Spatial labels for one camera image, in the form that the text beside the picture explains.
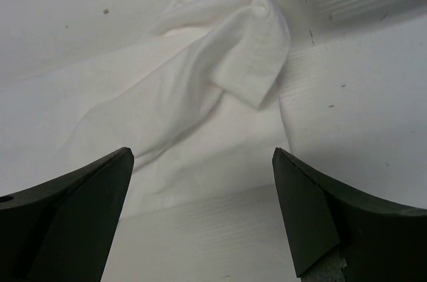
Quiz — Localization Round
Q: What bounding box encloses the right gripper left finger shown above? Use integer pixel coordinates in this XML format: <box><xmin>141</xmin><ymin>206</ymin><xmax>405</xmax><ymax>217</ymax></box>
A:
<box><xmin>1</xmin><ymin>147</ymin><xmax>134</xmax><ymax>281</ymax></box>

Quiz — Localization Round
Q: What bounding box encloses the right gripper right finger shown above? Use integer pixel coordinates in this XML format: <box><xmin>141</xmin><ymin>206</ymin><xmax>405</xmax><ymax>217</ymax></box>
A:
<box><xmin>272</xmin><ymin>148</ymin><xmax>426</xmax><ymax>281</ymax></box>

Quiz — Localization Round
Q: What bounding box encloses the white cartoon-print t-shirt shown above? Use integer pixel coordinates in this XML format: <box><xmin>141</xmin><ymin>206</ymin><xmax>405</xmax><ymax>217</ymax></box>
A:
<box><xmin>1</xmin><ymin>0</ymin><xmax>290</xmax><ymax>217</ymax></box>

